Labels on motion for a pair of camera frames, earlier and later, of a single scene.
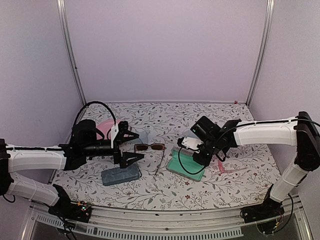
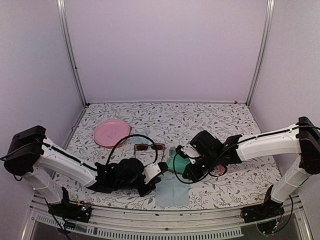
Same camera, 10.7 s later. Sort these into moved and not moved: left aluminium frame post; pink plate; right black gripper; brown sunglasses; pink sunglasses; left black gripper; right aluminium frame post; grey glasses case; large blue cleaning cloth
Moved: right black gripper; left black gripper; large blue cleaning cloth; pink sunglasses
Not moved: grey glasses case; left aluminium frame post; right aluminium frame post; brown sunglasses; pink plate
